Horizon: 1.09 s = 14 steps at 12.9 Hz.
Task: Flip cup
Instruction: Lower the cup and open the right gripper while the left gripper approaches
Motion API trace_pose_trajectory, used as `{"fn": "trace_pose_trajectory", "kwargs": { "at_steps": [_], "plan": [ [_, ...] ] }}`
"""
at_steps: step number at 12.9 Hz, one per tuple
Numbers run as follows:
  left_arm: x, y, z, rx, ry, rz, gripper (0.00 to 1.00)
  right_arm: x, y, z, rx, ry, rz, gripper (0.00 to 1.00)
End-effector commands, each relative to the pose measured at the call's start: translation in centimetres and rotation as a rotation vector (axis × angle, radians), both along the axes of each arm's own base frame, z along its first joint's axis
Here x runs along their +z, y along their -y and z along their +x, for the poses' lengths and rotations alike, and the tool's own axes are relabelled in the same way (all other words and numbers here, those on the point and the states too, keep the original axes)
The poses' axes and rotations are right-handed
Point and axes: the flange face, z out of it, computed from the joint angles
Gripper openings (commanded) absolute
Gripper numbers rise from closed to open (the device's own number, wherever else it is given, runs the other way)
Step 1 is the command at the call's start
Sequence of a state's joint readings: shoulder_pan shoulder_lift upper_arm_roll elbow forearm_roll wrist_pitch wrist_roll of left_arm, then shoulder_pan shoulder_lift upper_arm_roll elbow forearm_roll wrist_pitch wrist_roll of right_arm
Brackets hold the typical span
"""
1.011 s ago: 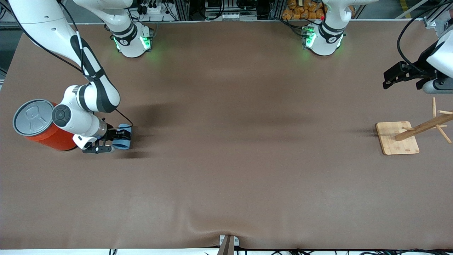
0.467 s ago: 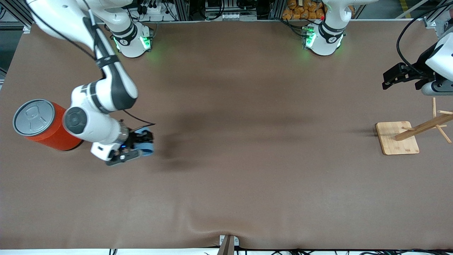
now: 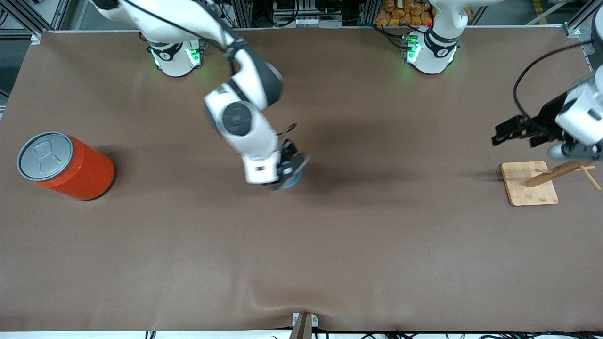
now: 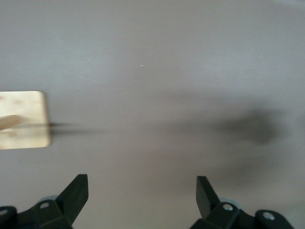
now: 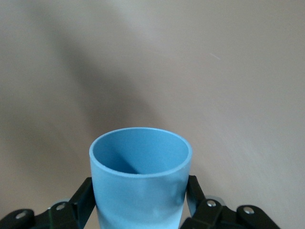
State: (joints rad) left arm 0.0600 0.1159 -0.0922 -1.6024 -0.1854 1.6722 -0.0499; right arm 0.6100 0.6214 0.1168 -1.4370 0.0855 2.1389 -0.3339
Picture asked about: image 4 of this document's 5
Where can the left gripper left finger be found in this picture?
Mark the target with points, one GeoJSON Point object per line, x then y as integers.
{"type": "Point", "coordinates": [69, 202]}

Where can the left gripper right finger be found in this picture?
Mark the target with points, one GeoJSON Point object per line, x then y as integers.
{"type": "Point", "coordinates": [206, 202]}

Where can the wooden cup rack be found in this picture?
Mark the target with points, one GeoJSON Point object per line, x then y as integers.
{"type": "Point", "coordinates": [28, 105]}

